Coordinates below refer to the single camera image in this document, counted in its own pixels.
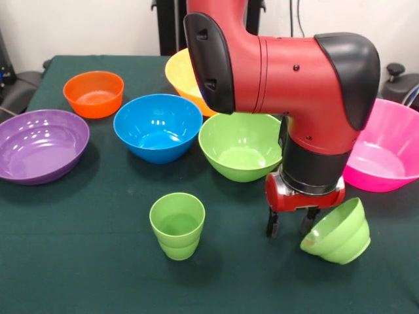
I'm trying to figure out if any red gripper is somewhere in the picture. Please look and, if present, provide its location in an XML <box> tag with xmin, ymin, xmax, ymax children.
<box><xmin>264</xmin><ymin>172</ymin><xmax>346</xmax><ymax>239</ymax></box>

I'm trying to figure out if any small green bowl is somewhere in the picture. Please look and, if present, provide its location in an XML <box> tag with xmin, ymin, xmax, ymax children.
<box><xmin>300</xmin><ymin>197</ymin><xmax>372</xmax><ymax>266</ymax></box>

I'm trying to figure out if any large green bowl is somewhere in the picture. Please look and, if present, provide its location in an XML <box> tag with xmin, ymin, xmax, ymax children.
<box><xmin>198</xmin><ymin>112</ymin><xmax>284</xmax><ymax>183</ymax></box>

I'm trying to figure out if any stack of green cups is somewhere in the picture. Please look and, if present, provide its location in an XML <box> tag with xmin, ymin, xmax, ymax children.
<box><xmin>149</xmin><ymin>192</ymin><xmax>206</xmax><ymax>261</ymax></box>

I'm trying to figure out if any wide purple bowl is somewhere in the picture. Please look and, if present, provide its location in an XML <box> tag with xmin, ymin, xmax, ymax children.
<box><xmin>0</xmin><ymin>109</ymin><xmax>90</xmax><ymax>186</ymax></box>

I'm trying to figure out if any large pink bowl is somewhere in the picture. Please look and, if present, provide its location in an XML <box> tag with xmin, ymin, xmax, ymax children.
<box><xmin>342</xmin><ymin>98</ymin><xmax>419</xmax><ymax>193</ymax></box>

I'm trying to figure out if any blue bowl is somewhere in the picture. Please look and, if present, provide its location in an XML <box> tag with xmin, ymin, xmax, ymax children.
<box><xmin>113</xmin><ymin>94</ymin><xmax>204</xmax><ymax>165</ymax></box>

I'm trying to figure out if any grey chair with black knob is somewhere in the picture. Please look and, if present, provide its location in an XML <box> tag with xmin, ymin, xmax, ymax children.
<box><xmin>379</xmin><ymin>63</ymin><xmax>419</xmax><ymax>109</ymax></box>

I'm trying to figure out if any large yellow-orange bowl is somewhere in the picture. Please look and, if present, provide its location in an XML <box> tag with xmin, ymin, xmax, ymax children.
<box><xmin>164</xmin><ymin>48</ymin><xmax>219</xmax><ymax>118</ymax></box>

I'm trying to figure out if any dark green tablecloth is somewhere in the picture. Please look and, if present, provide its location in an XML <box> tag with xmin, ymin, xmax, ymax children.
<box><xmin>0</xmin><ymin>54</ymin><xmax>419</xmax><ymax>314</ymax></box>

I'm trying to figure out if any small orange bowl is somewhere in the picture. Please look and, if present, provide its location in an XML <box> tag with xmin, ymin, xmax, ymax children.
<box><xmin>63</xmin><ymin>71</ymin><xmax>125</xmax><ymax>119</ymax></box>

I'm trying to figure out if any black equipment box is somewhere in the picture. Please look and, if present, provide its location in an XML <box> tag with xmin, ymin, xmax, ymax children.
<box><xmin>0</xmin><ymin>29</ymin><xmax>17</xmax><ymax>91</ymax></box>

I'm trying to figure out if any black wall cable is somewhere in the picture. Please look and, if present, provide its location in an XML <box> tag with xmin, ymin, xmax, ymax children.
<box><xmin>289</xmin><ymin>0</ymin><xmax>307</xmax><ymax>37</ymax></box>

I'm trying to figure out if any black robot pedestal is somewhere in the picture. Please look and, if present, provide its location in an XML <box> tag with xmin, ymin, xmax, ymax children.
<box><xmin>151</xmin><ymin>0</ymin><xmax>266</xmax><ymax>56</ymax></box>

